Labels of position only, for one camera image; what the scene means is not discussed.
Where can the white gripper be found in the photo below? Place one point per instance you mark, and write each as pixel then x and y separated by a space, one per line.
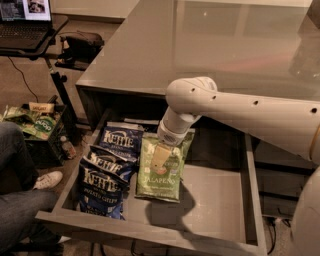
pixel 170 136

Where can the green jalapeno chip bag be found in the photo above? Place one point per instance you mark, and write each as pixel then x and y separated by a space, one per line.
pixel 163 184

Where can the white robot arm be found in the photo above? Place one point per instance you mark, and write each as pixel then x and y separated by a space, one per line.
pixel 292 125

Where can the back blue Kettle chip bag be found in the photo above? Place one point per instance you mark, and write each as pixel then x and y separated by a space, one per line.
pixel 122 138

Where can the blue kettle chip bag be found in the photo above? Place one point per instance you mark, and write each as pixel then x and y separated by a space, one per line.
pixel 122 138
pixel 112 163
pixel 100 193

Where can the middle blue Kettle chip bag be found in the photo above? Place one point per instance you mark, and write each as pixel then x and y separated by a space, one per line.
pixel 112 163

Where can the front blue Kettle chip bag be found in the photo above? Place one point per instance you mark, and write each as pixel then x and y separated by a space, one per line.
pixel 100 193

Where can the open grey top drawer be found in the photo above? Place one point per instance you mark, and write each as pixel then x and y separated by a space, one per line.
pixel 218 213

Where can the dark bag on stand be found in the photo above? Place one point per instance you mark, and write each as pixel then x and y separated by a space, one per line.
pixel 78 49

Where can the bottle beside crate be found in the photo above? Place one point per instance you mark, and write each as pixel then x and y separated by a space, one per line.
pixel 68 147

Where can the white sneaker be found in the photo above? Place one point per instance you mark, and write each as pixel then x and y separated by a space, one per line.
pixel 48 180

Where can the dark lower side drawers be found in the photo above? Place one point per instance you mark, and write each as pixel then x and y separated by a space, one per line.
pixel 281 177

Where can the black crate of snacks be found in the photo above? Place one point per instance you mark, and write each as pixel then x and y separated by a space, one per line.
pixel 48 152

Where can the green snack bags in crate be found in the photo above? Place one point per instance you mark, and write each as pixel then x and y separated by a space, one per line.
pixel 33 124

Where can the person leg in jeans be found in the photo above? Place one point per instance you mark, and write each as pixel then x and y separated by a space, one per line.
pixel 19 201

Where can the black laptop stand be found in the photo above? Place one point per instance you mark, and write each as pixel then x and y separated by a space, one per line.
pixel 58 22

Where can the black laptop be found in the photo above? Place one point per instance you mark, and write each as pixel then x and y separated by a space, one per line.
pixel 24 24

